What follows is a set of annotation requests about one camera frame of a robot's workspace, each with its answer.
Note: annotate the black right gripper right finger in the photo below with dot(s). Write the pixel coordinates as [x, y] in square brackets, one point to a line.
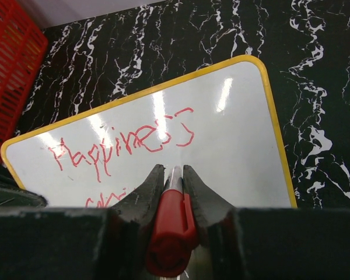
[269, 243]

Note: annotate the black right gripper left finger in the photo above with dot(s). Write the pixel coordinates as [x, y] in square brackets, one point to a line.
[81, 243]

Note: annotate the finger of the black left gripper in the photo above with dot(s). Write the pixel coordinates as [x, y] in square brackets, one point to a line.
[11, 195]

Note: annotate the red marker cap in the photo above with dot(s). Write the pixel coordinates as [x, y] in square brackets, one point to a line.
[174, 235]

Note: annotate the white red marker pen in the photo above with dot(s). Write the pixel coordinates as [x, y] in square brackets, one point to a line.
[174, 180]

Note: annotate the white board with orange frame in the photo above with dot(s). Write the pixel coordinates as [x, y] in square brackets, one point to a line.
[220, 120]

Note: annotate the red plastic shopping basket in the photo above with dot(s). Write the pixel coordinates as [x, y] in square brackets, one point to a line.
[22, 49]

